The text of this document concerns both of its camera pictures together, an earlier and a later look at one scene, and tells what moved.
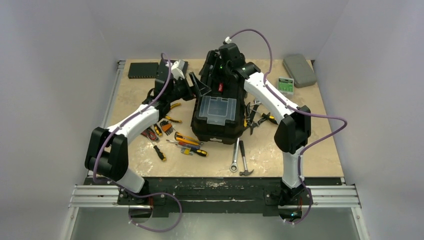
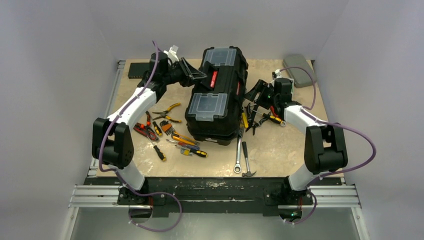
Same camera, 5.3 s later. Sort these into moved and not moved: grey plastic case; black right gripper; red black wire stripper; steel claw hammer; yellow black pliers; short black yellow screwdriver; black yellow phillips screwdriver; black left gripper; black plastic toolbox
Moved: black left gripper; black right gripper; steel claw hammer
Not moved: grey plastic case; yellow black pliers; short black yellow screwdriver; red black wire stripper; black yellow phillips screwdriver; black plastic toolbox
